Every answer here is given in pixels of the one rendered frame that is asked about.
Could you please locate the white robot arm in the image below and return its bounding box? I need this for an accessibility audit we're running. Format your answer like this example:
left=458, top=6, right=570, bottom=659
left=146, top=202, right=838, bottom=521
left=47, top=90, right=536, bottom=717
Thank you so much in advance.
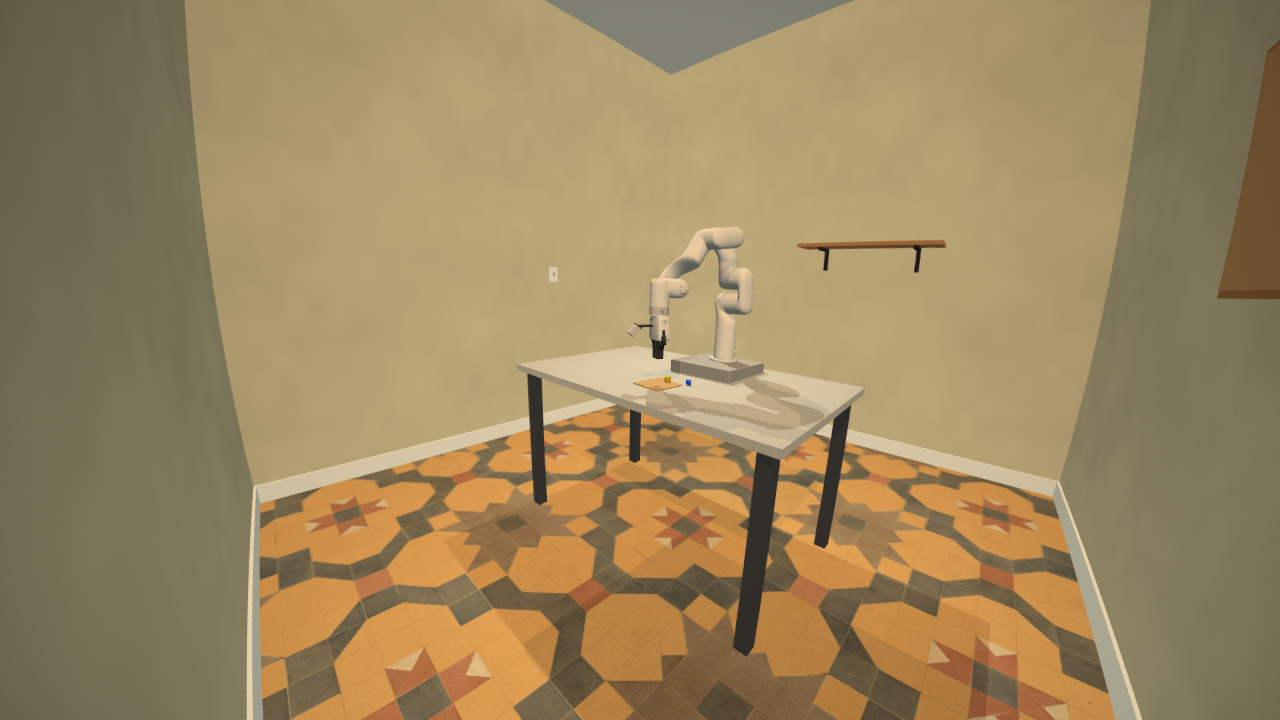
left=649, top=227, right=754, bottom=363

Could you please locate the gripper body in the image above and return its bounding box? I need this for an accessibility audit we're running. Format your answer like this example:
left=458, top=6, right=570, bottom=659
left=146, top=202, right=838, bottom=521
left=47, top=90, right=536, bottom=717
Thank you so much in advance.
left=649, top=314, right=669, bottom=342

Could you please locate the orange mat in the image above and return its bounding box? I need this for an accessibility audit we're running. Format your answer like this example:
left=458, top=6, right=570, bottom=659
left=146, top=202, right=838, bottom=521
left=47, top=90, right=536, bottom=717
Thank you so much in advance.
left=634, top=378, right=682, bottom=391

